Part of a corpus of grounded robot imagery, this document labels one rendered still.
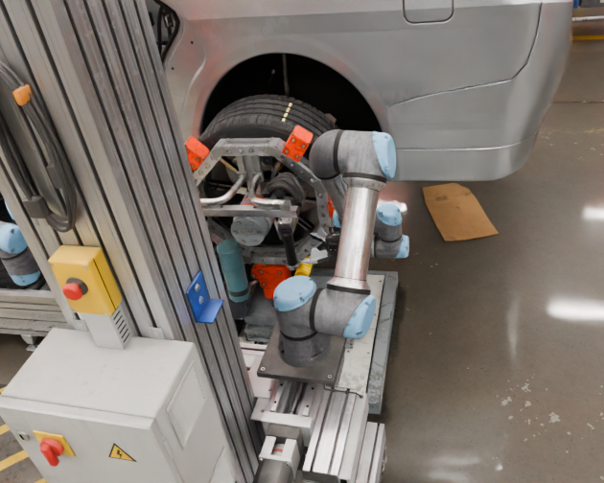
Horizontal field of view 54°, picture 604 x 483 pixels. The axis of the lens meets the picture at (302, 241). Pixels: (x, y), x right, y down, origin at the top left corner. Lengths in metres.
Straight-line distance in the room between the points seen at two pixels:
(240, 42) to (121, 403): 1.56
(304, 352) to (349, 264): 0.29
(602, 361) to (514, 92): 1.22
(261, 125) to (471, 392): 1.40
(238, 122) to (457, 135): 0.84
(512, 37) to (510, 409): 1.43
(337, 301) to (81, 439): 0.67
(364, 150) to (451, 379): 1.41
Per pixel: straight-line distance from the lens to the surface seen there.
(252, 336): 2.78
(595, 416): 2.67
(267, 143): 2.14
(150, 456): 1.20
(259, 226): 2.11
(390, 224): 1.88
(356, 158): 1.53
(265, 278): 2.46
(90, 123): 0.99
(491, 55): 2.27
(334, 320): 1.52
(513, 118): 2.39
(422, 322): 2.92
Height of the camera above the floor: 2.07
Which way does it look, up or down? 37 degrees down
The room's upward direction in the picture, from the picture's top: 9 degrees counter-clockwise
